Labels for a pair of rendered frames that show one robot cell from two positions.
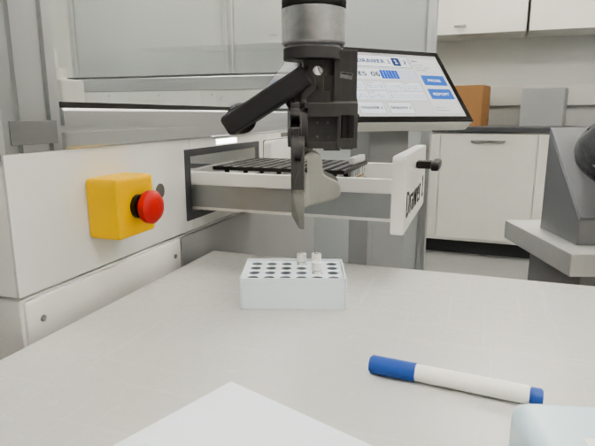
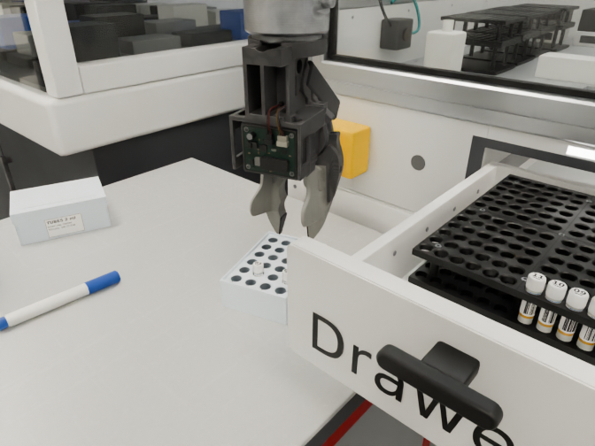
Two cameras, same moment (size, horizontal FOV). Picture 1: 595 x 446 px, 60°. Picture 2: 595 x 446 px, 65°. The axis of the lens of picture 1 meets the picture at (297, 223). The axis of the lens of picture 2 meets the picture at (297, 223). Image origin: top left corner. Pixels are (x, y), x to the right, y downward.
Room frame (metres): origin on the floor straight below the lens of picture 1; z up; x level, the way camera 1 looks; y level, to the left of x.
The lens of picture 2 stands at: (0.82, -0.43, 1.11)
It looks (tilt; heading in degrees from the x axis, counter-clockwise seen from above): 29 degrees down; 113
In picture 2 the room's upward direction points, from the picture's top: straight up
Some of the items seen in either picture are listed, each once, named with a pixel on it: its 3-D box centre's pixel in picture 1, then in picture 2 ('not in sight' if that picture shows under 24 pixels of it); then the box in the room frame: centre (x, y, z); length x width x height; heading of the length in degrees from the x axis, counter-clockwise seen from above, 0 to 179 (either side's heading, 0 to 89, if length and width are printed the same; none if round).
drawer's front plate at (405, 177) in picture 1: (410, 183); (456, 384); (0.83, -0.18, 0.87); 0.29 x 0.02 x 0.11; 161
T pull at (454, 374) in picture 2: (428, 164); (444, 372); (0.82, -0.21, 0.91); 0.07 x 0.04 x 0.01; 161
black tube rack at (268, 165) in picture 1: (294, 181); (552, 264); (0.90, 0.01, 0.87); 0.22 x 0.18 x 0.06; 71
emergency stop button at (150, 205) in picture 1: (147, 206); not in sight; (0.61, 0.18, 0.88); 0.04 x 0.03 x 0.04; 161
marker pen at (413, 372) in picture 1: (451, 379); (62, 298); (0.39, -0.13, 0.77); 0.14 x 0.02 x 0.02; 66
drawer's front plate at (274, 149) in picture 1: (290, 161); not in sight; (1.23, 0.02, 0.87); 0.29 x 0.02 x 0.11; 161
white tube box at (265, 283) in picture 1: (293, 282); (276, 273); (0.61, 0.00, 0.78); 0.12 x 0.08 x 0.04; 89
